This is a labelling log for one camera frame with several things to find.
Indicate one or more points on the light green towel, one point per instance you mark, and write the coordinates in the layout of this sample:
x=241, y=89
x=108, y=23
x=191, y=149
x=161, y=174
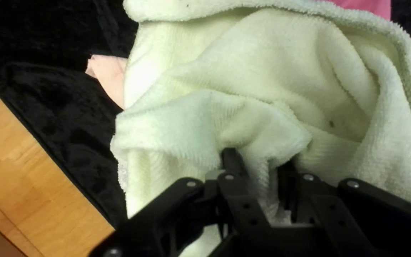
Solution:
x=262, y=86

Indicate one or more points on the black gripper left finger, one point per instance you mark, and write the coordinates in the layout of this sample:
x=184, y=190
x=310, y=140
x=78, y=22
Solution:
x=200, y=214

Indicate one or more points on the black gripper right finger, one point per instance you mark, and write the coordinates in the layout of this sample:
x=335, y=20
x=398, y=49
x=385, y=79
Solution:
x=357, y=214

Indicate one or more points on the pale peach cloth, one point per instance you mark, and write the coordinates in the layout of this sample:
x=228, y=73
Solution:
x=110, y=76

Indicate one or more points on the black table cloth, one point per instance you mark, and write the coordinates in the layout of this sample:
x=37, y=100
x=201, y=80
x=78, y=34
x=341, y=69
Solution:
x=57, y=94

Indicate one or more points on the wooden side table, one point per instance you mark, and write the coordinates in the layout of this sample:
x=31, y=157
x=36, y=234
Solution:
x=24, y=190

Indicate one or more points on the pink cloth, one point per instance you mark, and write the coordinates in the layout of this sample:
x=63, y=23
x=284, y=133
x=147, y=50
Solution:
x=362, y=7

